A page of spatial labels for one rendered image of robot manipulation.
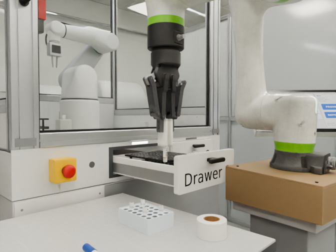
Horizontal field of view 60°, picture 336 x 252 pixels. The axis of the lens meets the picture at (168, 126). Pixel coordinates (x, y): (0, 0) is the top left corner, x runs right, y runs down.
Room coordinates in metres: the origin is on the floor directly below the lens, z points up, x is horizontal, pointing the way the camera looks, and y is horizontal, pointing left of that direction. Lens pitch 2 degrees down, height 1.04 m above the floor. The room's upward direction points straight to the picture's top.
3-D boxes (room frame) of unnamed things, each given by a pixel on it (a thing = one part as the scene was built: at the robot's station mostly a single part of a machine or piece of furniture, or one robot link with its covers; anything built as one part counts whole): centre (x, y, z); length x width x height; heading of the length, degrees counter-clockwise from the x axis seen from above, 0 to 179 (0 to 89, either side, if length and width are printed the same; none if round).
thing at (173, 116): (0.74, 0.00, 1.09); 0.04 x 0.01 x 0.11; 43
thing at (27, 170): (1.51, 0.42, 0.87); 1.02 x 0.95 x 0.14; 135
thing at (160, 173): (1.06, 0.03, 0.86); 0.40 x 0.26 x 0.06; 45
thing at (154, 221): (0.75, 0.06, 0.78); 0.12 x 0.08 x 0.04; 43
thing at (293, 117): (0.98, -0.42, 1.02); 0.16 x 0.13 x 0.19; 43
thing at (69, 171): (0.87, 0.30, 0.88); 0.04 x 0.03 x 0.04; 135
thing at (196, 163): (0.92, -0.12, 0.87); 0.29 x 0.02 x 0.11; 135
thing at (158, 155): (1.06, 0.02, 0.87); 0.22 x 0.18 x 0.06; 45
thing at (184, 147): (1.37, -0.12, 0.87); 0.29 x 0.02 x 0.11; 135
